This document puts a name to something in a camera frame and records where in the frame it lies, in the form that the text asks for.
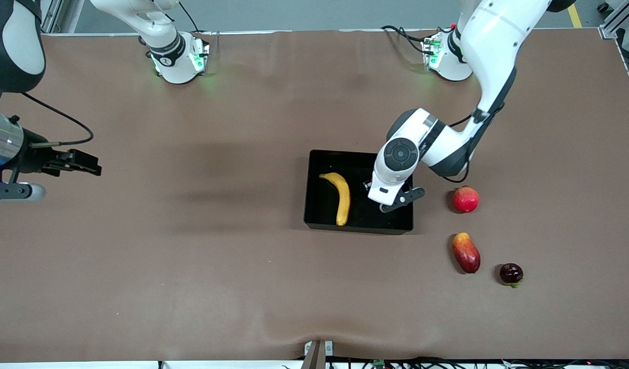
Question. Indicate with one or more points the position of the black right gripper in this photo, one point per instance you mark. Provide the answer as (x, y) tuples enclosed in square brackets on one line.
[(34, 158)]

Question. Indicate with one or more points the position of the yellow banana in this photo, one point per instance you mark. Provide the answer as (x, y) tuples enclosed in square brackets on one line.
[(342, 200)]

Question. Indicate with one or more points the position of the red pomegranate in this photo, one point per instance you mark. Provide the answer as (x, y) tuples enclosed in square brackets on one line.
[(465, 200)]

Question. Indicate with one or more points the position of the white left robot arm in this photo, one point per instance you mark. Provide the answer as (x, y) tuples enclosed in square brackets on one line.
[(494, 46)]

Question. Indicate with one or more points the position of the black rectangular plastic tray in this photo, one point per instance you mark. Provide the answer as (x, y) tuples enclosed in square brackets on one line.
[(319, 205)]

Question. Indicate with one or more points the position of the red yellow mango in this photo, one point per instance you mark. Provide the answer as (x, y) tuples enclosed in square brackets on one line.
[(467, 254)]

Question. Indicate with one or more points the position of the aluminium frame profile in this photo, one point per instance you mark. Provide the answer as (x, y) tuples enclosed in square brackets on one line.
[(619, 23), (58, 13)]

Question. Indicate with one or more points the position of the table cover sheet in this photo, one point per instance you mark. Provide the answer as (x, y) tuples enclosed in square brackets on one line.
[(191, 256)]

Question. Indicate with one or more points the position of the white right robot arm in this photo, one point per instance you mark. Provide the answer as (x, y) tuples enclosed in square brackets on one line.
[(166, 51)]

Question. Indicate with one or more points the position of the dark purple mangosteen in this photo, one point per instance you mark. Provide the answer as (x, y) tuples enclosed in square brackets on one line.
[(510, 273)]

